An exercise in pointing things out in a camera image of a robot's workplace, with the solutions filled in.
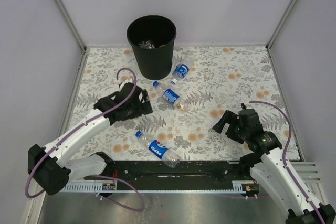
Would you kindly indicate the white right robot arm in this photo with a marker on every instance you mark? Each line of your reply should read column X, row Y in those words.
column 268, row 165

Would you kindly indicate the black plastic bin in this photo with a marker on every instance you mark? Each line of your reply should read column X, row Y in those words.
column 154, row 64

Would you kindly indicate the clear bottle red cap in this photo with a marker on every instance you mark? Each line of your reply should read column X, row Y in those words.
column 148, row 44

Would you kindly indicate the white slotted cable duct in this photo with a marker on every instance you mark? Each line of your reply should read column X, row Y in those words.
column 85, row 187

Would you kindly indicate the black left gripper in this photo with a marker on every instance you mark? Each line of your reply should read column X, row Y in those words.
column 144, row 107

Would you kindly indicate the Pepsi bottle blue cap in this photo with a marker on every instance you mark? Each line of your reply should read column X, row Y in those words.
column 168, row 156

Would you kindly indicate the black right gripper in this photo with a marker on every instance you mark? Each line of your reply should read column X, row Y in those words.
column 229, row 117

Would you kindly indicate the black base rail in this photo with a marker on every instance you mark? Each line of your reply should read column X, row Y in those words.
column 187, row 175

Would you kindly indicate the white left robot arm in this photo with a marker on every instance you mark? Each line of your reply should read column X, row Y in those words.
column 51, row 166

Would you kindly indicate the blue label bottle white cap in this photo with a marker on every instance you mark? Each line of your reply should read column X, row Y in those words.
column 182, row 68

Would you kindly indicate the floral table mat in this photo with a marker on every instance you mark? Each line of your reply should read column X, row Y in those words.
column 221, row 78

